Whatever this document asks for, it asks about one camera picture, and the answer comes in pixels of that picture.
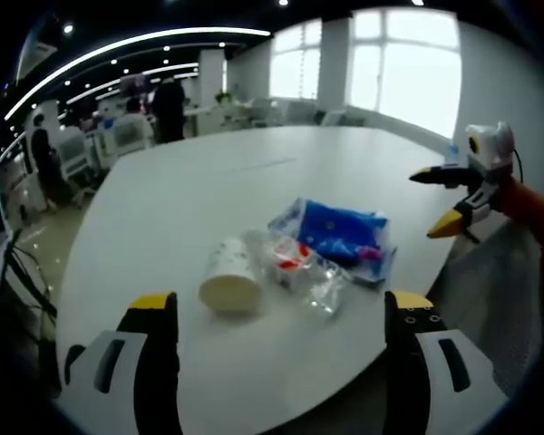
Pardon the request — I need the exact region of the clear plastic wrapper red label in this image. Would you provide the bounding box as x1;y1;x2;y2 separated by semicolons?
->
245;228;353;318

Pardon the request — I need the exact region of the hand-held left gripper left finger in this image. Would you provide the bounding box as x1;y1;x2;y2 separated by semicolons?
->
57;292;180;435

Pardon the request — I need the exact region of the white table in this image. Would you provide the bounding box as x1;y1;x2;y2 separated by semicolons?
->
53;124;463;435

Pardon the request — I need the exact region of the white office chair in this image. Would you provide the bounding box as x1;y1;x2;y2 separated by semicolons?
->
56;133;96;191
111;115;155;158

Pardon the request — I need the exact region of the blue plastic packet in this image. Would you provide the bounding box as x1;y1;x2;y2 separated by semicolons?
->
267;197;398;287

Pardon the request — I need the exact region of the white paper cup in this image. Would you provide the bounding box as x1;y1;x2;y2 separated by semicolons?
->
198;235;263;317

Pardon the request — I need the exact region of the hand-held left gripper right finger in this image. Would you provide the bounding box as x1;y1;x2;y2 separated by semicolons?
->
383;289;511;435

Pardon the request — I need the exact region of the black cable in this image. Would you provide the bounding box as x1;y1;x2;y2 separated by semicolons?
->
511;147;527;185

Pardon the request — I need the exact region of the black tripod stand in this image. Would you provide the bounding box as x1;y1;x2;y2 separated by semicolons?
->
0;228;60;359

